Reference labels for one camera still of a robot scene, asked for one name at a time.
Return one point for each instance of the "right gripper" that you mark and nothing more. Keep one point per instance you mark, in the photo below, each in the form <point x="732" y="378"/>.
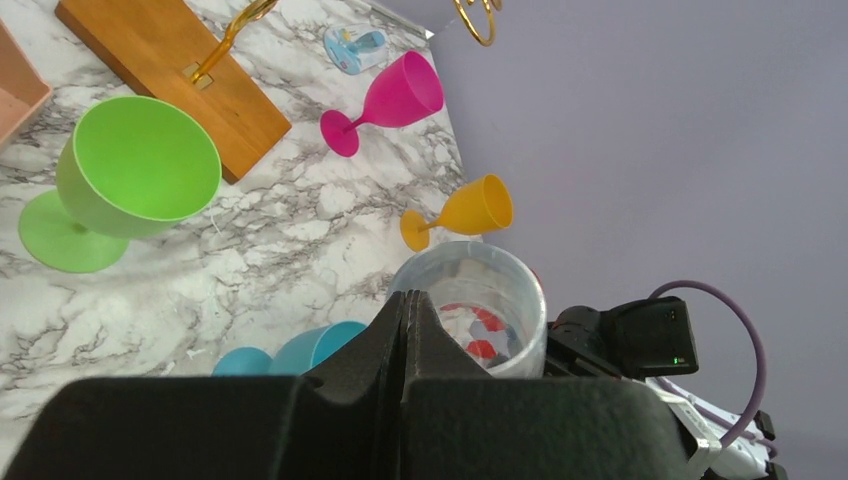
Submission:
<point x="637" y="340"/>

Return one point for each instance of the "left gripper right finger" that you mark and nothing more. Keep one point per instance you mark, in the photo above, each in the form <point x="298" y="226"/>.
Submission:
<point x="462" y="422"/>

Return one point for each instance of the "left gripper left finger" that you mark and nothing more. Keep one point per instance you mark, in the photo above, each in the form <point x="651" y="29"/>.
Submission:
<point x="332" y="423"/>

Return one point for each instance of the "clear wine glass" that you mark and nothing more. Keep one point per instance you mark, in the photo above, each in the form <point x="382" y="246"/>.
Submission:
<point x="487" y="300"/>

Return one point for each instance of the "blue wine glass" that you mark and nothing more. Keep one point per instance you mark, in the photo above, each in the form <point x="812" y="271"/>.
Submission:
<point x="299" y="355"/>

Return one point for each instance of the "green wine glass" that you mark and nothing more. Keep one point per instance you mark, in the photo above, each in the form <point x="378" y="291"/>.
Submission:
<point x="133" y="167"/>

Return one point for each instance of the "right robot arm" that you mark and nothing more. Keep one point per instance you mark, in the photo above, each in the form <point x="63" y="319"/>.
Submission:
<point x="719" y="445"/>

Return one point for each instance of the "yellow wine glass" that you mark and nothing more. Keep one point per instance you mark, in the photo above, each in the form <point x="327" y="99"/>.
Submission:
<point x="479" y="207"/>

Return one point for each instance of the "magenta wine glass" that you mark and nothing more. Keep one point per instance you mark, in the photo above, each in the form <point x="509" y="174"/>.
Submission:
<point x="405" y="92"/>

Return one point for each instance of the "gold wine glass rack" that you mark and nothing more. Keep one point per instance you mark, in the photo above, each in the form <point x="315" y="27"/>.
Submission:
<point x="162" y="50"/>

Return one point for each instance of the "pink plastic desk organizer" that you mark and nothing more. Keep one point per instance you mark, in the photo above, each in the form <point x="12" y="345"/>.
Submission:
<point x="24" y="92"/>

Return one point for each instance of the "small blue white package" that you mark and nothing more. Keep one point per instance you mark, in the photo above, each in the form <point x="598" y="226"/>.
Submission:
<point x="355" y="48"/>

